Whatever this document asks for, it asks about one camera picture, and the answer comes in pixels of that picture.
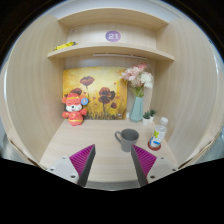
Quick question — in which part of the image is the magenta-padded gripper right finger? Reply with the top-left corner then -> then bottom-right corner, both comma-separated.
130,144 -> 178,188

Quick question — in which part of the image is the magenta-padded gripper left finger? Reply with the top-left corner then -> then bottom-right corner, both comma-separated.
46,143 -> 97,188

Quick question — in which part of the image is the clear plastic drink bottle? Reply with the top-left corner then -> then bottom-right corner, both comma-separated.
148,116 -> 170,150

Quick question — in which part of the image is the grey ribbed mug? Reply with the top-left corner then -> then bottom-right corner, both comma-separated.
114,128 -> 140,153

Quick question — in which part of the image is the small white potted plant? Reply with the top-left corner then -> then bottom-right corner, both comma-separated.
142,111 -> 152,126
148,109 -> 157,123

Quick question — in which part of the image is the red plush toy figure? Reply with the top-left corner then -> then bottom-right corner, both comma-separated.
61,92 -> 90,127

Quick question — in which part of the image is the teal faceted vase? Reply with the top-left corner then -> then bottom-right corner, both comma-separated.
129,95 -> 145,124

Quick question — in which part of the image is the yellow poppy flower painting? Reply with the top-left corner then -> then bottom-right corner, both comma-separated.
62,66 -> 128,121

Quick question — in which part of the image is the pink and white flower bouquet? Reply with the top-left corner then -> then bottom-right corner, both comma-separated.
120,63 -> 155,98

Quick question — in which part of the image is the grey light bar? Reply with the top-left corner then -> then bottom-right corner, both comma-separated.
92,53 -> 148,60

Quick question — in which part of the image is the wooden desk shelf unit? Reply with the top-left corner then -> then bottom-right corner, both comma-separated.
47,8 -> 175,63

